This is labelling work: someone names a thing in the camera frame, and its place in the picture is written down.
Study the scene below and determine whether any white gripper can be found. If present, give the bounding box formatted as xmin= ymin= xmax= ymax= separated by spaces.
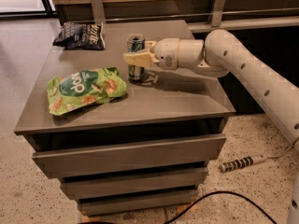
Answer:
xmin=123 ymin=38 xmax=179 ymax=70

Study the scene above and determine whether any redbull can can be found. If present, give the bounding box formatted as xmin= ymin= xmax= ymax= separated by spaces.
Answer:
xmin=127 ymin=34 xmax=145 ymax=81

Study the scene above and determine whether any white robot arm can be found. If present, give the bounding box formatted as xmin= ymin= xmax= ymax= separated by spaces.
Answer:
xmin=123 ymin=29 xmax=299 ymax=151

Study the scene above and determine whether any dark blue chip bag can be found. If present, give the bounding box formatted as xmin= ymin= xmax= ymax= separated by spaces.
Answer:
xmin=52 ymin=22 xmax=106 ymax=50

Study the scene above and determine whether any green rice chip bag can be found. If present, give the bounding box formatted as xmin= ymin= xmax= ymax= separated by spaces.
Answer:
xmin=47 ymin=67 xmax=127 ymax=116

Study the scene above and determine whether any grey drawer cabinet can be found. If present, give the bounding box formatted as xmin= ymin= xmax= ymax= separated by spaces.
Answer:
xmin=15 ymin=21 xmax=235 ymax=204

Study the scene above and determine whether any white power strip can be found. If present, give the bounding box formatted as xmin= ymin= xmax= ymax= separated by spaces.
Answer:
xmin=219 ymin=146 xmax=293 ymax=173

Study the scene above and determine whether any top grey drawer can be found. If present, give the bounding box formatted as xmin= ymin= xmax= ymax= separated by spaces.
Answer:
xmin=33 ymin=133 xmax=226 ymax=178

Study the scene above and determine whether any grey drawer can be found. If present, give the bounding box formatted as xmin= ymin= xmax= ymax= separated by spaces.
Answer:
xmin=78 ymin=188 xmax=197 ymax=217
xmin=33 ymin=133 xmax=226 ymax=178
xmin=61 ymin=167 xmax=207 ymax=200

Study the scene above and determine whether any middle grey drawer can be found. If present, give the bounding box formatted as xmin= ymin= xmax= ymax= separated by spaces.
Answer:
xmin=61 ymin=167 xmax=207 ymax=200

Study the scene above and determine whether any bottom grey drawer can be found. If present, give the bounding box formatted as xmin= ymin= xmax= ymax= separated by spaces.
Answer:
xmin=78 ymin=188 xmax=197 ymax=217

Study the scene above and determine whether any left metal bracket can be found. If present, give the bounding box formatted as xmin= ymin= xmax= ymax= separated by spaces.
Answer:
xmin=90 ymin=0 xmax=106 ymax=24

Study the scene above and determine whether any metal bracket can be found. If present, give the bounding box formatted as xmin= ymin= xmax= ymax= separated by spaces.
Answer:
xmin=209 ymin=0 xmax=226 ymax=27
xmin=90 ymin=0 xmax=106 ymax=24

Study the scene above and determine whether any right metal bracket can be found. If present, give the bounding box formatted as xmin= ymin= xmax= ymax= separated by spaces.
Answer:
xmin=209 ymin=0 xmax=226 ymax=27

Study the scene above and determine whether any wooden wall counter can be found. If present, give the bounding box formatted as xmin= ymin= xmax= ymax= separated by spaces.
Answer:
xmin=46 ymin=0 xmax=299 ymax=35

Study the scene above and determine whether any black floor cable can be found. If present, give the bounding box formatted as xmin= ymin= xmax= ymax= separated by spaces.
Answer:
xmin=78 ymin=190 xmax=278 ymax=224

